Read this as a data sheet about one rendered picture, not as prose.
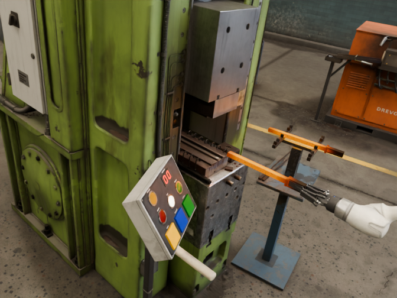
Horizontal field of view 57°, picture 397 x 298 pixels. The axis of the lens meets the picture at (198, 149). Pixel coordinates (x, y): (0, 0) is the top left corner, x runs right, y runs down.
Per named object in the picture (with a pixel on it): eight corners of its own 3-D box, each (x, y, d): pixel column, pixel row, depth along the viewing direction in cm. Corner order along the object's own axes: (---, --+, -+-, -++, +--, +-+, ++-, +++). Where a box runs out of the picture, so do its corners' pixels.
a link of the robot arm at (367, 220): (342, 224, 153) (348, 222, 164) (379, 245, 145) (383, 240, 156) (354, 201, 151) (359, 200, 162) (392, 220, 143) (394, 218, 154)
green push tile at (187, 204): (194, 206, 161) (188, 193, 159) (190, 216, 155) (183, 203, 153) (191, 207, 162) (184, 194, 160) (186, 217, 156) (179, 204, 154)
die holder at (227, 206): (237, 219, 235) (249, 161, 213) (199, 249, 209) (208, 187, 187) (175, 181, 264) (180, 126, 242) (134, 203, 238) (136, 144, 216)
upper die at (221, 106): (236, 108, 188) (239, 91, 183) (212, 119, 174) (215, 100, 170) (178, 84, 210) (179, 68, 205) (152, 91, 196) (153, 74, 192)
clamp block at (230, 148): (238, 158, 214) (240, 149, 211) (230, 163, 208) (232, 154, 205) (223, 150, 221) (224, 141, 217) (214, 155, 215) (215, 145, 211)
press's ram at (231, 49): (254, 86, 193) (269, 6, 173) (208, 103, 166) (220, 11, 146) (195, 64, 215) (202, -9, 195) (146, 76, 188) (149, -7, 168)
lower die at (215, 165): (226, 165, 206) (228, 153, 202) (204, 179, 192) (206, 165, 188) (173, 137, 228) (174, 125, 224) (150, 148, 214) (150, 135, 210)
